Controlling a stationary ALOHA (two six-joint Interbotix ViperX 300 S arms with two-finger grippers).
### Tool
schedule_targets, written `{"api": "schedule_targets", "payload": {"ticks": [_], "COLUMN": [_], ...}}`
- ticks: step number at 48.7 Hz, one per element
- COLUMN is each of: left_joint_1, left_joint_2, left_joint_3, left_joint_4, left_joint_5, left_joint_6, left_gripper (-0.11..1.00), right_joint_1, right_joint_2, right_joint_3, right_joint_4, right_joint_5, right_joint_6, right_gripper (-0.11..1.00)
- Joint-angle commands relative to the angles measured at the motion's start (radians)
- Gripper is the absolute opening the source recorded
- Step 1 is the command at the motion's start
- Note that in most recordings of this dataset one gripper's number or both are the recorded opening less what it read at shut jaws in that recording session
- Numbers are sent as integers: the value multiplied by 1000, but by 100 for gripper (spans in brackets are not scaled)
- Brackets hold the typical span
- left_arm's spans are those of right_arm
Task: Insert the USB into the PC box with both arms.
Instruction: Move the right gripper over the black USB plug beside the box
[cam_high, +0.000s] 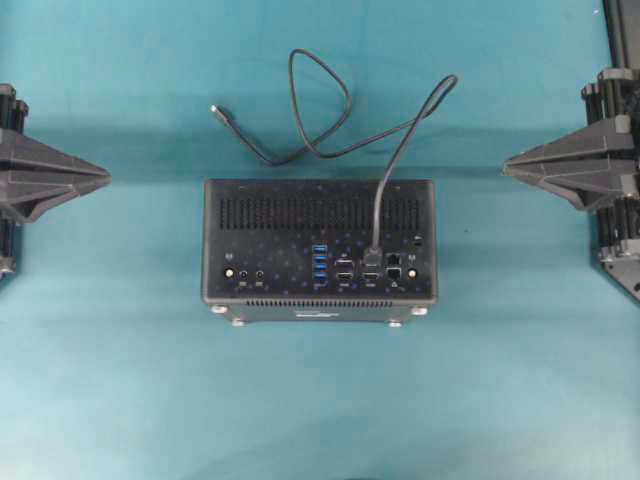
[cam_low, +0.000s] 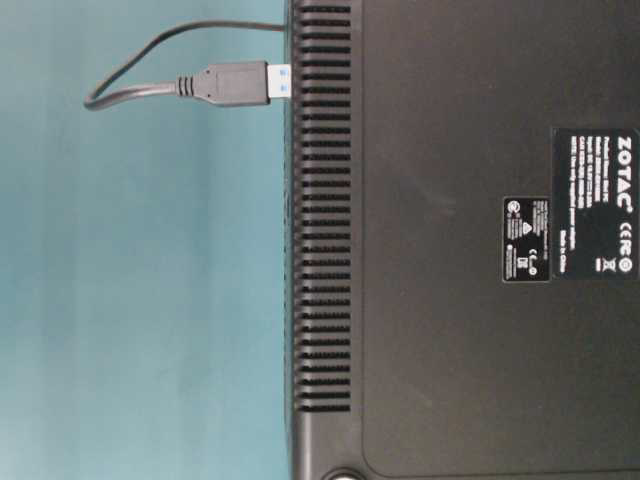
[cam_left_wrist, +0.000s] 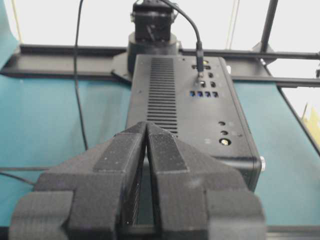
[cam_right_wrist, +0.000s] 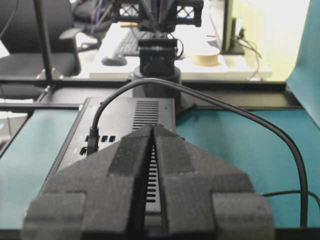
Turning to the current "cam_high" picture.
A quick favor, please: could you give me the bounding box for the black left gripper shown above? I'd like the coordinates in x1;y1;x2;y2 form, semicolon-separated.
0;83;112;274

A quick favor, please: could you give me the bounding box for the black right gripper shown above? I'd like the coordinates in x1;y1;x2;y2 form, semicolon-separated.
501;68;640;264

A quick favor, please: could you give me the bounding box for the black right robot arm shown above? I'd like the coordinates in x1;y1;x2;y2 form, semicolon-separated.
503;1;639;298

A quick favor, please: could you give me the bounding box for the black mini PC box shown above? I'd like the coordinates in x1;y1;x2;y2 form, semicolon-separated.
201;179;438;326

